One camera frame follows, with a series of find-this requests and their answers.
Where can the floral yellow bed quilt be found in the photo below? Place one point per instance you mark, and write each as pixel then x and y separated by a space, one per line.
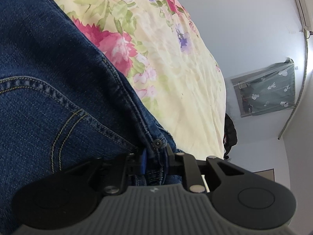
pixel 156 45

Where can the green patterned window curtain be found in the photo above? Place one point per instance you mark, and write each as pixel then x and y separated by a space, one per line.
pixel 268 90

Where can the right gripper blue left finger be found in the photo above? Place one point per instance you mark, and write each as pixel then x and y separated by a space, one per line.
pixel 135 163

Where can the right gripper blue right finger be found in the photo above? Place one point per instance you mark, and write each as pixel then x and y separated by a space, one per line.
pixel 180 163

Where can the blue denim jeans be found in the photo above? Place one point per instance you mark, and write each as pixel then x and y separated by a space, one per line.
pixel 62 101

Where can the black and red clothes pile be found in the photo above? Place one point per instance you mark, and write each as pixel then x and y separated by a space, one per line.
pixel 230 136

